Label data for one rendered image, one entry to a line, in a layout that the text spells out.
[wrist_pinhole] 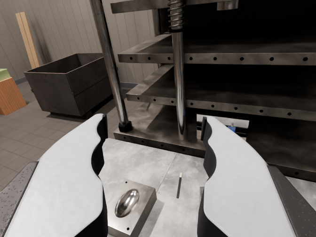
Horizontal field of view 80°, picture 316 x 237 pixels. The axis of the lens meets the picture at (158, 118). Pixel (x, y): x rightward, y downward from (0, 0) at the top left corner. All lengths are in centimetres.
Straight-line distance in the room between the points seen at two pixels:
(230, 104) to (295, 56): 33
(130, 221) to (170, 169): 34
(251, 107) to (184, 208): 57
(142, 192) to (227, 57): 69
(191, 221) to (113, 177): 43
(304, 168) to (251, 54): 58
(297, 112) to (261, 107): 15
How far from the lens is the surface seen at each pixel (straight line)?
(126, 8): 112
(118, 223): 78
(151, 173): 98
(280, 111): 105
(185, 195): 89
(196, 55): 98
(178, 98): 103
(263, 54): 95
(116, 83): 118
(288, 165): 113
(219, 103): 104
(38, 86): 356
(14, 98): 466
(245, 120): 107
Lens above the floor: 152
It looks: 31 degrees down
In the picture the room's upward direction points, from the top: 7 degrees counter-clockwise
